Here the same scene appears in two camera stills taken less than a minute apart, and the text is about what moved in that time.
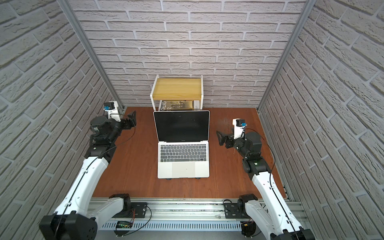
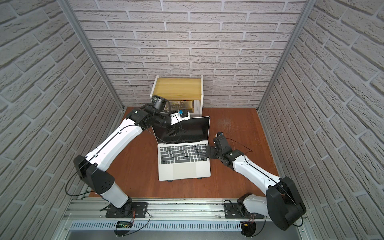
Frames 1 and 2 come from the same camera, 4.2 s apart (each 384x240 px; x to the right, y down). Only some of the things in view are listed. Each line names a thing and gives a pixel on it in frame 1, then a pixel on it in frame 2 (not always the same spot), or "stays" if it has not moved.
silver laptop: (183, 150) stays
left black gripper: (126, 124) to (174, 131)
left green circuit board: (124, 224) stays
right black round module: (248, 228) stays
